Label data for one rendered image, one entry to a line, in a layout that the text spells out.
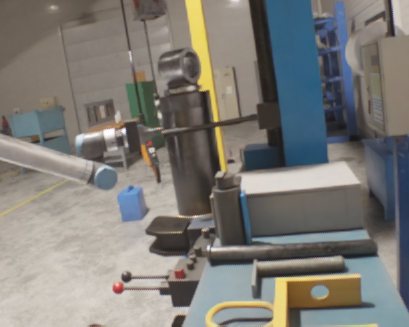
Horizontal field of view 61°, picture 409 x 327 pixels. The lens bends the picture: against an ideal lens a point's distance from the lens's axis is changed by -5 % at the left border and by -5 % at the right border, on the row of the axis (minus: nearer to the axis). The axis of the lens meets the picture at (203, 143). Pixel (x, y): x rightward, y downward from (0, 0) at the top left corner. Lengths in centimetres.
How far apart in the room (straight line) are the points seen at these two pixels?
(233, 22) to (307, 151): 1098
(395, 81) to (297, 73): 44
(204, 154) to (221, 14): 1101
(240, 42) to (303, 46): 1082
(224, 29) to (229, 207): 1146
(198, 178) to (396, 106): 86
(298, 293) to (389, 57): 111
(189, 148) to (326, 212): 64
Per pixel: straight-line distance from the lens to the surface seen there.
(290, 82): 136
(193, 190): 147
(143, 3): 166
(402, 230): 190
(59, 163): 134
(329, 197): 101
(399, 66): 161
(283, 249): 89
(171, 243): 136
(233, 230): 94
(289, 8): 138
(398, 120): 163
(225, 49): 1221
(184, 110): 141
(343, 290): 74
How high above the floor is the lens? 150
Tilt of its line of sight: 10 degrees down
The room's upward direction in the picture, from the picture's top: 9 degrees counter-clockwise
